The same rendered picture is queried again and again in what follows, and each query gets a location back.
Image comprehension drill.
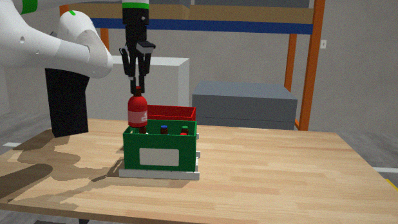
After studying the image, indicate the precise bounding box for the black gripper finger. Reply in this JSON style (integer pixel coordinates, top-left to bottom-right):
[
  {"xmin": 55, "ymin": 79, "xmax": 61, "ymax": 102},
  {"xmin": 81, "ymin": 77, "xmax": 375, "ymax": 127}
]
[
  {"xmin": 119, "ymin": 45, "xmax": 138, "ymax": 95},
  {"xmin": 137, "ymin": 52, "xmax": 151, "ymax": 93}
]

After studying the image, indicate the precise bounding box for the green crate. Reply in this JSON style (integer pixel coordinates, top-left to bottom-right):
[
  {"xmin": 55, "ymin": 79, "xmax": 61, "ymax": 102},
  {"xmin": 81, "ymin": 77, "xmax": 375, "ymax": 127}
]
[{"xmin": 124, "ymin": 119, "xmax": 197, "ymax": 172}]

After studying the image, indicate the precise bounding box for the blue bottle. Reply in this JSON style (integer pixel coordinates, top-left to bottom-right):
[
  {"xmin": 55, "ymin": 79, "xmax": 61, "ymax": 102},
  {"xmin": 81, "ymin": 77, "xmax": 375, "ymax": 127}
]
[{"xmin": 160, "ymin": 126, "xmax": 168, "ymax": 135}]

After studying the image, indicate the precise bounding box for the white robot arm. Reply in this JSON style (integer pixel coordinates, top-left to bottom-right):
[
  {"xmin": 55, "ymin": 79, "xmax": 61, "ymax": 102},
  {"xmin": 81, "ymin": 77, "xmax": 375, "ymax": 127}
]
[{"xmin": 0, "ymin": 0, "xmax": 149, "ymax": 79}]

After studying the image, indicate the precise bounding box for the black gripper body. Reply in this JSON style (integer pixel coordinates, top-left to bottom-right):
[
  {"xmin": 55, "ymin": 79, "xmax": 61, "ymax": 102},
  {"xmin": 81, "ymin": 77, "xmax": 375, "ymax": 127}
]
[{"xmin": 125, "ymin": 25, "xmax": 147, "ymax": 55}]

